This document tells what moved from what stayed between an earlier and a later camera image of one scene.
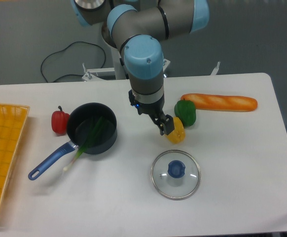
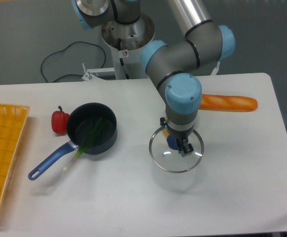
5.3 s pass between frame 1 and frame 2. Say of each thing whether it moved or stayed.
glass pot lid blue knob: moved
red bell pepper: stayed
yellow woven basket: stayed
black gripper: moved
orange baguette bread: stayed
